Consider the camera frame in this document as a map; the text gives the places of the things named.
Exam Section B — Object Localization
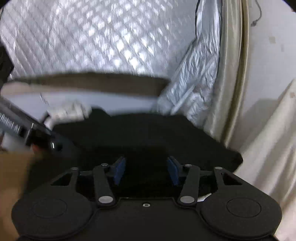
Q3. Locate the black sweater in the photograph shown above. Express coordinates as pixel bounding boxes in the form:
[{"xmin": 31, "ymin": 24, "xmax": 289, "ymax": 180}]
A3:
[{"xmin": 26, "ymin": 109, "xmax": 243, "ymax": 198}]

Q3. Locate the stack of folded clothes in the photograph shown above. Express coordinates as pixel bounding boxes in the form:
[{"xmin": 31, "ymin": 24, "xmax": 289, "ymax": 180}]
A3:
[{"xmin": 43, "ymin": 100, "xmax": 92, "ymax": 130}]

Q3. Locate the white hanging blanket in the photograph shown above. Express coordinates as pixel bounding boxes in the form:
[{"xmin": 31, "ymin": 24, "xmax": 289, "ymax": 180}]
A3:
[{"xmin": 235, "ymin": 80, "xmax": 295, "ymax": 240}]

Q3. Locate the beige curtain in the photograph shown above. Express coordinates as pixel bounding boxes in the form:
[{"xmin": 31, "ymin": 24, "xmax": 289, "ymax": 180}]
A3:
[{"xmin": 204, "ymin": 1, "xmax": 249, "ymax": 146}]

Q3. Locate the silver insulation curtain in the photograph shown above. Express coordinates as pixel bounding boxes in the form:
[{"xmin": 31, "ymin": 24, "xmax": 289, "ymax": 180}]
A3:
[{"xmin": 1, "ymin": 1, "xmax": 222, "ymax": 126}]

